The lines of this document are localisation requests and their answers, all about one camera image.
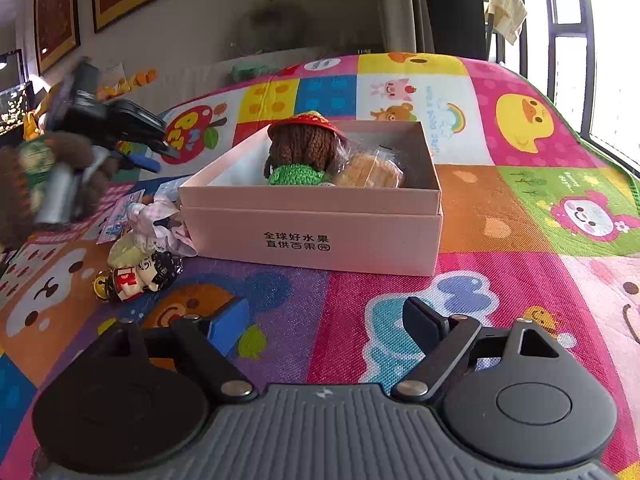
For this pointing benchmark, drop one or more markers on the black window frame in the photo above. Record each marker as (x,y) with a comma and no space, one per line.
(585,35)

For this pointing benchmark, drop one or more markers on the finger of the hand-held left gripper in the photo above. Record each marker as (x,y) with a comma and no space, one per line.
(142,125)
(142,164)

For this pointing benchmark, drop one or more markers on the pink cardboard box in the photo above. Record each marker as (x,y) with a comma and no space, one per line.
(310,230)

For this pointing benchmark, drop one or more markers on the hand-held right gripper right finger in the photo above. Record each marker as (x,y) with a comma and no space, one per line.
(421,321)

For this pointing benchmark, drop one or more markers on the white pink hair scrunchie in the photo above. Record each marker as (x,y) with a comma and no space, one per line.
(160,225)

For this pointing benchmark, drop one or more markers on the large framed red picture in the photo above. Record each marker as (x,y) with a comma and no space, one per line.
(57,15)

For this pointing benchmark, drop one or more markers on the bread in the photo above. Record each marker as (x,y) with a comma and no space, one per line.
(372,170)

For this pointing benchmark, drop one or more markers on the beige curtain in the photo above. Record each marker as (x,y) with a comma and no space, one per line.
(400,5)

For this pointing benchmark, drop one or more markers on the green object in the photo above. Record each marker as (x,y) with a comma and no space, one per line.
(250,71)

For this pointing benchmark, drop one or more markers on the colourful cartoon play mat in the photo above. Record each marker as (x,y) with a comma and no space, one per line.
(500,260)

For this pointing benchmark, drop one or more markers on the row of orange plush toys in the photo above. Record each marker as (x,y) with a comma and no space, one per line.
(127,82)

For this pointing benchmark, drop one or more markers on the hanging cream cloth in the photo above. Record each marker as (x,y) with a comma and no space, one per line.
(507,10)

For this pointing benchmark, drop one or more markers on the knitted doll with red hat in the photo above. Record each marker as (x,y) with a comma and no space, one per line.
(300,147)

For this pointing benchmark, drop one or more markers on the brown plush toy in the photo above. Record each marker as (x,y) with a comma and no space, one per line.
(12,195)

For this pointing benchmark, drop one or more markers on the dark curtain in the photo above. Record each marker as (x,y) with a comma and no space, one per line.
(457,7)

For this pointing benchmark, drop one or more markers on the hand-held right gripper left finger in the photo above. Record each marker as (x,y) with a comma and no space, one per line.
(227,321)

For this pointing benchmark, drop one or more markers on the fish tank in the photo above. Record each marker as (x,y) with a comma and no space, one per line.
(12,100)

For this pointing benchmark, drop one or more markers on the blue card packet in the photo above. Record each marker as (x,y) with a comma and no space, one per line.
(117,220)

